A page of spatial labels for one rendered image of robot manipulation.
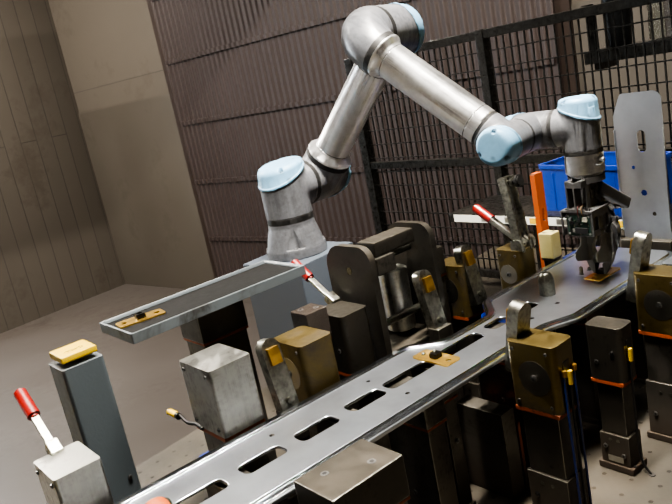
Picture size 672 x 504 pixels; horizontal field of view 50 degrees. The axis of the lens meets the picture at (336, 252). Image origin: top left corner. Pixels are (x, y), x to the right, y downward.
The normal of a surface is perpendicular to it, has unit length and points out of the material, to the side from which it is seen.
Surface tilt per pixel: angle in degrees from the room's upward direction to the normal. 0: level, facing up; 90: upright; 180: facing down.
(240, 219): 90
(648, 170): 90
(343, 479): 0
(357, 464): 0
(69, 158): 90
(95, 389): 90
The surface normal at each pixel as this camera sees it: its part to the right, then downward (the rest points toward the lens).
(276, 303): -0.64, 0.30
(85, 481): 0.64, 0.07
